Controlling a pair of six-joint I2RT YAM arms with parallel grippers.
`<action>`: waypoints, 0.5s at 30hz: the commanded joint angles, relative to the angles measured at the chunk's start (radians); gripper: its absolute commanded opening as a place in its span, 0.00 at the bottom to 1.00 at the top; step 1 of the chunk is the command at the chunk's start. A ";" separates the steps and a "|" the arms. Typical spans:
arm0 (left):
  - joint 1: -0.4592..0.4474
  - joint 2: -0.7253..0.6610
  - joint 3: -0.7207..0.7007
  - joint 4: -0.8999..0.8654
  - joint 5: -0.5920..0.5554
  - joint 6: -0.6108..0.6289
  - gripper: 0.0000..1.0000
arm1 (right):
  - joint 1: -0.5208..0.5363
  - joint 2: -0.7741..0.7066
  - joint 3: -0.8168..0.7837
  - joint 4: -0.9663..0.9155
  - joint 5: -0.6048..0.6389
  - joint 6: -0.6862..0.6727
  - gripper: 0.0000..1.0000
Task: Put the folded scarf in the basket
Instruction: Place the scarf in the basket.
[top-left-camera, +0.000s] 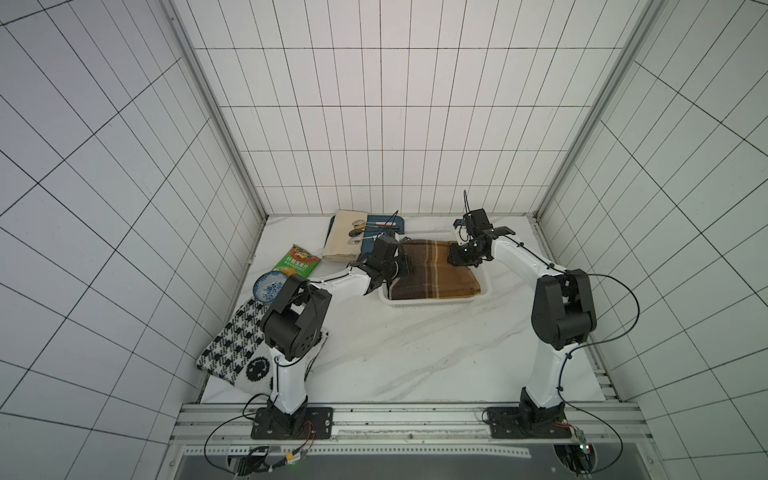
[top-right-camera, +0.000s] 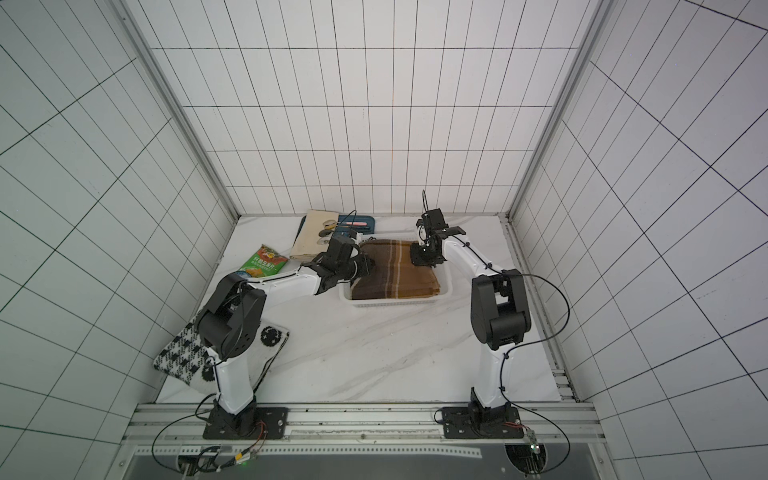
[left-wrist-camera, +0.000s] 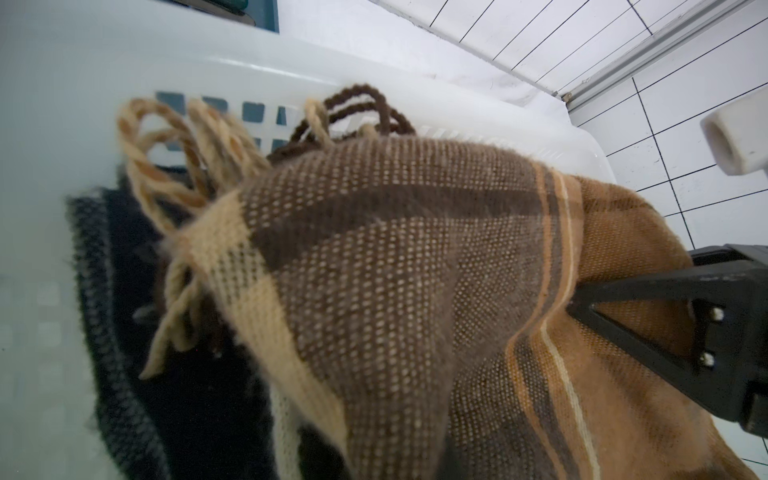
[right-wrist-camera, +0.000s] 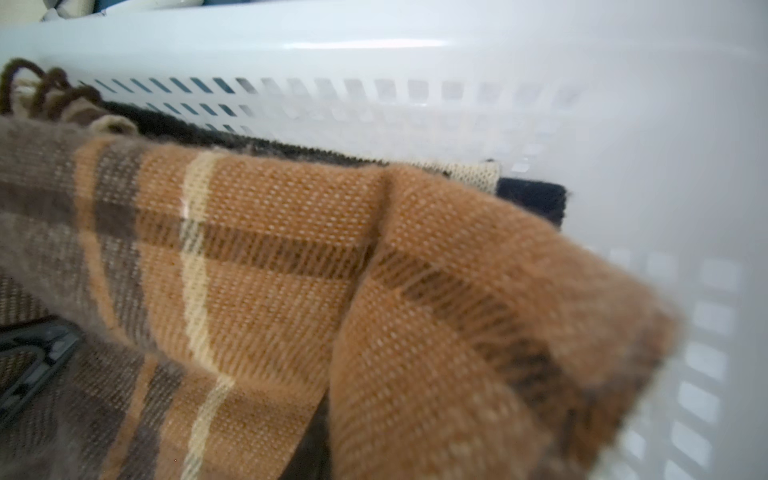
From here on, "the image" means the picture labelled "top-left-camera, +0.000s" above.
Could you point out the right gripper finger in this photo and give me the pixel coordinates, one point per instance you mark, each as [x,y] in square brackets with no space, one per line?
[501,231]
[460,255]

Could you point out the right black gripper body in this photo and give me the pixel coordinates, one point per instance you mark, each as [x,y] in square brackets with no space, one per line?
[464,253]

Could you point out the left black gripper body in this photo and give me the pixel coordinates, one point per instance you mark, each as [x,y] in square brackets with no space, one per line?
[390,268]

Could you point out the brown striped fringed scarf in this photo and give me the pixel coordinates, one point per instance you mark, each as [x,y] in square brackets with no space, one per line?
[433,277]

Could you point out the white plastic perforated basket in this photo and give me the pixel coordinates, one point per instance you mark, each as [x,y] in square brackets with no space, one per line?
[480,273]

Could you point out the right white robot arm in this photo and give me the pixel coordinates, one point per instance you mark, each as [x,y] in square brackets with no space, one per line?
[562,317]

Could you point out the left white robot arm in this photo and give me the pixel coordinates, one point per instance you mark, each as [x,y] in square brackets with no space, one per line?
[292,325]

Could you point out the teal blue tray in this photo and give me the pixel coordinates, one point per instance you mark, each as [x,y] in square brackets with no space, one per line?
[399,229]

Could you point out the green snack bag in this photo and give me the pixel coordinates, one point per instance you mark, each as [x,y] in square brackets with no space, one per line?
[298,261]

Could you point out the blue patterned ceramic bowl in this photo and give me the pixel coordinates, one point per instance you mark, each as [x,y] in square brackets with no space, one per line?
[267,287]

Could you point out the houndstooth cloth with gear prints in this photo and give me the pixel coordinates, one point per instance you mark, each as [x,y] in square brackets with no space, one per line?
[238,355]

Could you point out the spoon with white handle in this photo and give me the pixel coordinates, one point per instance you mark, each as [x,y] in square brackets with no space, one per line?
[360,238]

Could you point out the spoon with red handle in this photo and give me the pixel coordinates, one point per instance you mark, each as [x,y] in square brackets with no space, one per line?
[360,225]

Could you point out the metal base rail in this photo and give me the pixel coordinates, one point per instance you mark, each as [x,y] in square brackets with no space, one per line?
[592,440]

